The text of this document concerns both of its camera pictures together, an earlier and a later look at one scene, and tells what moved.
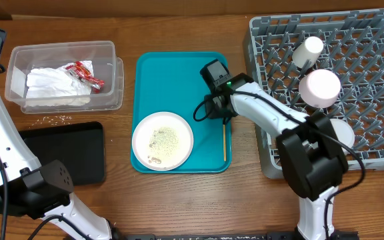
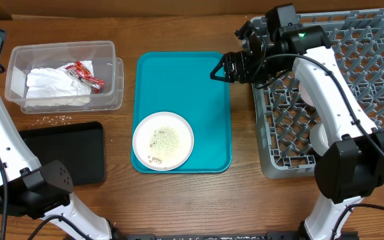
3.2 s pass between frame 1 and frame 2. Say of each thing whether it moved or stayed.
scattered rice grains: stayed
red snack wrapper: stayed
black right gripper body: moved
